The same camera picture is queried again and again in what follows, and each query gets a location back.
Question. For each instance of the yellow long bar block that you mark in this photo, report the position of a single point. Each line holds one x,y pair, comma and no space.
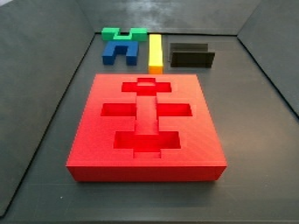
155,57

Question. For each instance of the red board with slots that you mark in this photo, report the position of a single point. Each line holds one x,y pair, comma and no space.
146,131

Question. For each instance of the black angled fixture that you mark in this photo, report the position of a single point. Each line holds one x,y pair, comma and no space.
190,55

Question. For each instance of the green S-shaped block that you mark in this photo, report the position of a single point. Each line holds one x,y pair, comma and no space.
113,33

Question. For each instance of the blue U-shaped block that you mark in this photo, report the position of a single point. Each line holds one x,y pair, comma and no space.
121,47

